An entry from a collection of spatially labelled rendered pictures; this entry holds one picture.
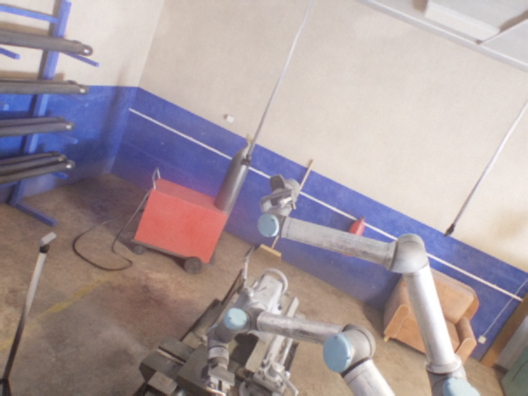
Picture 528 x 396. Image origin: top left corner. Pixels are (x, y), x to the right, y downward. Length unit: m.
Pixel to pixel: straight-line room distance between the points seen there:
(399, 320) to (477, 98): 2.75
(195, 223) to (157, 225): 0.40
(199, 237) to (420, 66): 3.27
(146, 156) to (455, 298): 4.52
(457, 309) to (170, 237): 3.54
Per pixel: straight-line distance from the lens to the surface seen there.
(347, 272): 6.53
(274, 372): 2.53
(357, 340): 1.66
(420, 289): 2.03
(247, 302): 3.05
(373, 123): 6.07
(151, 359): 2.76
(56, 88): 4.94
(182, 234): 5.23
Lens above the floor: 2.64
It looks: 18 degrees down
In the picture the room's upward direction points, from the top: 24 degrees clockwise
